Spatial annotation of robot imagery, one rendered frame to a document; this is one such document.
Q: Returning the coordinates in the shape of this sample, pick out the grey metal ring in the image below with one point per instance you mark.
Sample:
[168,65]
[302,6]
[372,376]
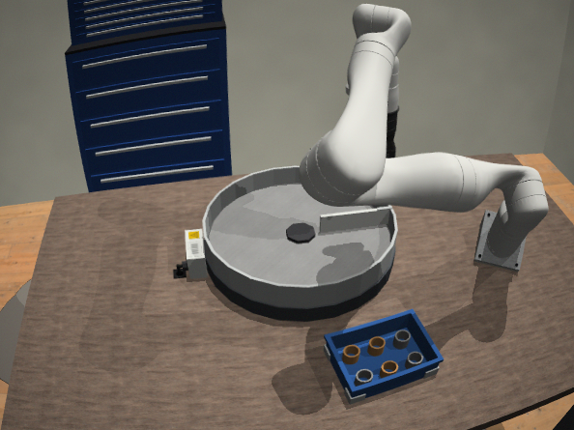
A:
[363,373]
[417,356]
[401,344]

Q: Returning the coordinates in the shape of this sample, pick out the blue crate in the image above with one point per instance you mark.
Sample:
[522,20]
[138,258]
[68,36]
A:
[386,328]

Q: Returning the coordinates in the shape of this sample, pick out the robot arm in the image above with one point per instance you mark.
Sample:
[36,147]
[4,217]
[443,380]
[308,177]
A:
[344,167]

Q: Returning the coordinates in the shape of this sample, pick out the bronze bushing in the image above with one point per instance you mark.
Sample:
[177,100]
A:
[376,341]
[392,365]
[351,349]

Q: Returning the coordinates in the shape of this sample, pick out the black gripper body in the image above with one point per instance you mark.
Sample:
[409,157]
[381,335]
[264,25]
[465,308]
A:
[392,109]

